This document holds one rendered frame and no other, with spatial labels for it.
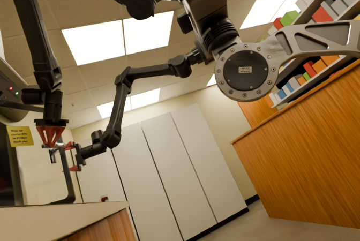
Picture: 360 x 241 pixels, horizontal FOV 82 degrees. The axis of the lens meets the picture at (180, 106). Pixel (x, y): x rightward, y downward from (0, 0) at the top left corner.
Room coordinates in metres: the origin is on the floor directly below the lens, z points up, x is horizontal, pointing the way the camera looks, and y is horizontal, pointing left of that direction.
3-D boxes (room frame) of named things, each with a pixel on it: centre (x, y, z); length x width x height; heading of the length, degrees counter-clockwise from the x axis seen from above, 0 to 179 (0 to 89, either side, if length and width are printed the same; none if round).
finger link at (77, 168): (0.93, 0.57, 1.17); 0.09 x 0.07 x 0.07; 109
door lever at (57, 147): (0.71, 0.50, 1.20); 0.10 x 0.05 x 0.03; 166
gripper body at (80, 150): (0.95, 0.50, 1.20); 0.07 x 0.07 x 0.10; 19
